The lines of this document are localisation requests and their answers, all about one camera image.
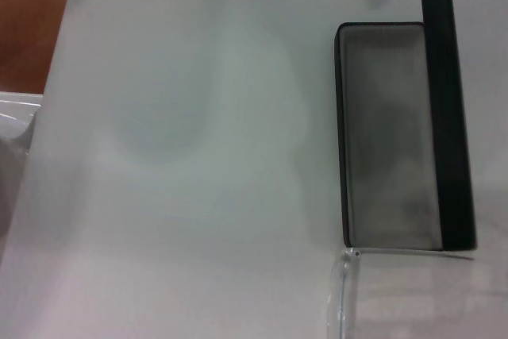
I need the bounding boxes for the black glasses case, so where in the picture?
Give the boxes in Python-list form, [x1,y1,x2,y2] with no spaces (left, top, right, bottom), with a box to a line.
[335,0,478,254]

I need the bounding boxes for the clear white glasses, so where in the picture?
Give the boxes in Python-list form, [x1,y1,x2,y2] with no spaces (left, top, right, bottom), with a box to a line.
[325,247,477,339]

